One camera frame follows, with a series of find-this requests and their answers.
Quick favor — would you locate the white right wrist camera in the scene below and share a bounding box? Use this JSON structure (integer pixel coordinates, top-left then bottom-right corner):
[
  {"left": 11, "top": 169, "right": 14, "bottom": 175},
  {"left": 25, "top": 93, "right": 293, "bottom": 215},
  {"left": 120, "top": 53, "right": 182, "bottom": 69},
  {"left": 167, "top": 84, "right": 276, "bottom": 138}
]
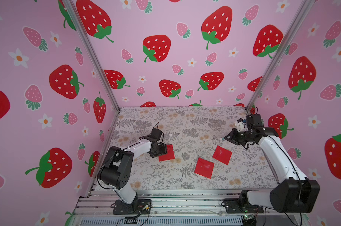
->
[{"left": 235, "top": 114, "right": 264, "bottom": 131}]

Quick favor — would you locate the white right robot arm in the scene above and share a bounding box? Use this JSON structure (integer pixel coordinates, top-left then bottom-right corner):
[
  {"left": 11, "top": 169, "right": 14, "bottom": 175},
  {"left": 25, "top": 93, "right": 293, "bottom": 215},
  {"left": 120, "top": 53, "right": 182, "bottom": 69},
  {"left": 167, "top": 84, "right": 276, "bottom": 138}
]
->
[{"left": 224, "top": 115, "right": 320, "bottom": 213}]

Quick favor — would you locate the aluminium left rear frame post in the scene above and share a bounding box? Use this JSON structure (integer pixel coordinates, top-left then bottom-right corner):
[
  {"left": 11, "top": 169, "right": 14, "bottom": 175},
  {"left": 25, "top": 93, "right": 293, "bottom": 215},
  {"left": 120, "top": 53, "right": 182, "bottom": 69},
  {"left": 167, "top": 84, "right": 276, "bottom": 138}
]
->
[{"left": 63, "top": 0, "right": 120, "bottom": 113}]

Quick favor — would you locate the aluminium frame post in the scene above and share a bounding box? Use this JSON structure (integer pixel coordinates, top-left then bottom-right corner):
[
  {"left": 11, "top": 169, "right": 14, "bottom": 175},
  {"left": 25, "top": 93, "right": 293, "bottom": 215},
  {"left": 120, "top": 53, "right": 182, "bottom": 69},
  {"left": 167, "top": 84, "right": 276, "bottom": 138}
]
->
[
  {"left": 63, "top": 0, "right": 120, "bottom": 113},
  {"left": 246, "top": 0, "right": 314, "bottom": 113}
]

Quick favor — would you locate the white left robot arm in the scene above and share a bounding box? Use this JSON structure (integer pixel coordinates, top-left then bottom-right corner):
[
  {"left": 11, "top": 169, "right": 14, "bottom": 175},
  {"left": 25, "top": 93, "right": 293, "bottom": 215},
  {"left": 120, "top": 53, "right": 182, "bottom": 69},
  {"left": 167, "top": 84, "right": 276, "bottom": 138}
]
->
[{"left": 97, "top": 128, "right": 167, "bottom": 215}]

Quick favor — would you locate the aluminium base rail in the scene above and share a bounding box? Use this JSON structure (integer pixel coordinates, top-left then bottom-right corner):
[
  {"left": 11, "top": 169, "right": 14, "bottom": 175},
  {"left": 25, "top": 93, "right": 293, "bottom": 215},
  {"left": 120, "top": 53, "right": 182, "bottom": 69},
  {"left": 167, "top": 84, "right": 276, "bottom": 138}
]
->
[{"left": 69, "top": 189, "right": 311, "bottom": 226}]

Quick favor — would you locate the aluminium right rear frame post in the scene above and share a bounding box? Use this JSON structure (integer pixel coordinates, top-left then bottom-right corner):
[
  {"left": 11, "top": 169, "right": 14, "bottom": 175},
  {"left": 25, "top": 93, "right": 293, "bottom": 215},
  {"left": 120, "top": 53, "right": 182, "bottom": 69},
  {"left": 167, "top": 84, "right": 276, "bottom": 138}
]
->
[{"left": 246, "top": 0, "right": 314, "bottom": 113}]

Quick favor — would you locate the red envelope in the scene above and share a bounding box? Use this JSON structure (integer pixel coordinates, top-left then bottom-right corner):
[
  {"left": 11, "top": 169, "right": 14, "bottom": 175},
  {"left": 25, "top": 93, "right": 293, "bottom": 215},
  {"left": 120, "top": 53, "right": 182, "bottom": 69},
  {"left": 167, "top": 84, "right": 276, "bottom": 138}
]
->
[
  {"left": 194, "top": 158, "right": 215, "bottom": 179},
  {"left": 212, "top": 146, "right": 232, "bottom": 165},
  {"left": 158, "top": 145, "right": 175, "bottom": 162}
]

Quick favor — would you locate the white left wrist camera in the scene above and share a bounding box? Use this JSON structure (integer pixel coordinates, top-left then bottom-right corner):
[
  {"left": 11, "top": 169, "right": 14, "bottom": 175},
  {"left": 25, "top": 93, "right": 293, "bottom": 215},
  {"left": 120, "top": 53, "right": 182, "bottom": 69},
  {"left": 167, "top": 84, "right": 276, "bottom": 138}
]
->
[{"left": 149, "top": 128, "right": 163, "bottom": 142}]

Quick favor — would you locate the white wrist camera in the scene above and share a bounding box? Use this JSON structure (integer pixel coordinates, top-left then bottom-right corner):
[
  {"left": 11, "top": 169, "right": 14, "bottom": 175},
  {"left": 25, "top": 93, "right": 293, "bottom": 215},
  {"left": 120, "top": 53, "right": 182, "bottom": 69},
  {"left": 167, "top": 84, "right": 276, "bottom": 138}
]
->
[
  {"left": 149, "top": 128, "right": 163, "bottom": 142},
  {"left": 235, "top": 114, "right": 264, "bottom": 131}
]

